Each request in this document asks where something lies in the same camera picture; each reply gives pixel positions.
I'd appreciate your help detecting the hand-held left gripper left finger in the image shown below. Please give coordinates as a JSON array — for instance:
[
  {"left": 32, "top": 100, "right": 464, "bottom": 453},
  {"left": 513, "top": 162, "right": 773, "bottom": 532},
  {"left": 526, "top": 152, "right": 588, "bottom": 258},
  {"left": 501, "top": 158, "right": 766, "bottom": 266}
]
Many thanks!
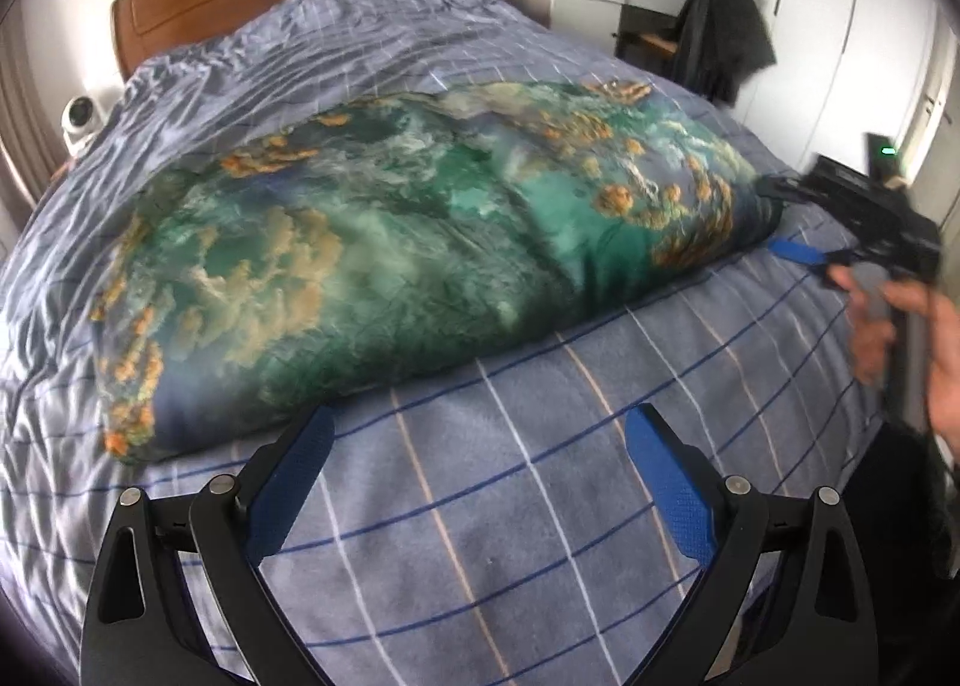
[{"left": 79, "top": 403, "right": 336, "bottom": 686}]

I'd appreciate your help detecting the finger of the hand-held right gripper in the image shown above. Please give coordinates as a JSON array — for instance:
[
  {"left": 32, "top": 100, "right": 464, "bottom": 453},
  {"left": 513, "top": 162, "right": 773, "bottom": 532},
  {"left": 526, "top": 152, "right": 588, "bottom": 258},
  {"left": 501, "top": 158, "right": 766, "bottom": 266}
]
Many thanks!
[
  {"left": 766, "top": 239, "right": 865, "bottom": 268},
  {"left": 756, "top": 176, "right": 826, "bottom": 208}
]

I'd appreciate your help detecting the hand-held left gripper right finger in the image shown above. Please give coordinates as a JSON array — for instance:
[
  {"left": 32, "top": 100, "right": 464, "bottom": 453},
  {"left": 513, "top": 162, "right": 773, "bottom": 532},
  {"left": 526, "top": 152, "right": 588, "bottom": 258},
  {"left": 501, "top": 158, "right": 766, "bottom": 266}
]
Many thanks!
[{"left": 625, "top": 403, "right": 880, "bottom": 686}]

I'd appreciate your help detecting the green floral pillow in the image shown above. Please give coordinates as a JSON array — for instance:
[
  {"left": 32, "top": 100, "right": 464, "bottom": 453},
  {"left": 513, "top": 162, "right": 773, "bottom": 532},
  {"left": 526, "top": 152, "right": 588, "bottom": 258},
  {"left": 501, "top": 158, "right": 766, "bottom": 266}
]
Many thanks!
[{"left": 90, "top": 78, "right": 777, "bottom": 466}]

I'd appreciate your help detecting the person's right hand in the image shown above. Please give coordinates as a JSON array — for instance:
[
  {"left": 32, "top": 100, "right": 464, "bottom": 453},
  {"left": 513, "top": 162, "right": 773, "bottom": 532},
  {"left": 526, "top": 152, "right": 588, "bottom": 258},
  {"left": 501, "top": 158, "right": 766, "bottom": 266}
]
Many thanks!
[{"left": 823, "top": 264, "right": 960, "bottom": 468}]

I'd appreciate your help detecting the blue checked bed blanket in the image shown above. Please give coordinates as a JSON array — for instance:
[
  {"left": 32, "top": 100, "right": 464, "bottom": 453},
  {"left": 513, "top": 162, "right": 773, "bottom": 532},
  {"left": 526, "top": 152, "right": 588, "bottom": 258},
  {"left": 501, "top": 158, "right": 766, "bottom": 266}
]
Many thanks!
[{"left": 0, "top": 0, "right": 901, "bottom": 686}]

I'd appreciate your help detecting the black garment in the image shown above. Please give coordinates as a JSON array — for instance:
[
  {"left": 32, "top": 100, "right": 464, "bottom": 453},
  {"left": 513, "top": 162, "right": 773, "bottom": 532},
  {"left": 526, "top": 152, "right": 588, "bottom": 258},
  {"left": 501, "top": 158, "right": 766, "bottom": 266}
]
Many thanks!
[{"left": 670, "top": 0, "right": 778, "bottom": 106}]

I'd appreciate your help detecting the white wardrobe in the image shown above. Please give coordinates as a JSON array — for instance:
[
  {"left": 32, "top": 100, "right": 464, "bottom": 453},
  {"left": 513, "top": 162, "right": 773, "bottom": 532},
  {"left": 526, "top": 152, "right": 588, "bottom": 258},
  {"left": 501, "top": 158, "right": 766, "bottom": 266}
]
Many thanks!
[{"left": 667, "top": 0, "right": 960, "bottom": 184}]

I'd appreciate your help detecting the wooden chair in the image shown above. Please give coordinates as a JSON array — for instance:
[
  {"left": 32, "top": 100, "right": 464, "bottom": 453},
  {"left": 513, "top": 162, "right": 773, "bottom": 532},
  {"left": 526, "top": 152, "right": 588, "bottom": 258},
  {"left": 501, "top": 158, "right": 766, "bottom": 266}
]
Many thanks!
[{"left": 613, "top": 18, "right": 698, "bottom": 68}]

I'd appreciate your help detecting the person's dark clothing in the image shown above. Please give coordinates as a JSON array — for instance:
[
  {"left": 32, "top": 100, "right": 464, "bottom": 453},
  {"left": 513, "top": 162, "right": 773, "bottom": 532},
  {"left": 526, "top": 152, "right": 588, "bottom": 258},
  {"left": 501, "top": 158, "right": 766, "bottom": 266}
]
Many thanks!
[{"left": 844, "top": 422, "right": 960, "bottom": 686}]

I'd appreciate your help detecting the beige curtain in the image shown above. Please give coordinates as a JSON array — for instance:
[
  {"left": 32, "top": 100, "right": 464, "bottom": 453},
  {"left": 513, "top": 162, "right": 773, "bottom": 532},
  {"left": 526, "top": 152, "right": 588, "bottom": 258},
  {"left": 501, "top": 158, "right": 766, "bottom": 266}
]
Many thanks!
[{"left": 0, "top": 18, "right": 55, "bottom": 222}]

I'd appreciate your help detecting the white security camera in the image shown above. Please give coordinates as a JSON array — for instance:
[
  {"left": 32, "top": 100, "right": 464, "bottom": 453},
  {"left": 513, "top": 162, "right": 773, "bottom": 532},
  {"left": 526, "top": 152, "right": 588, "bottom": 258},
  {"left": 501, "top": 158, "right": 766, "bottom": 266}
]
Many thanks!
[{"left": 61, "top": 95, "right": 107, "bottom": 151}]

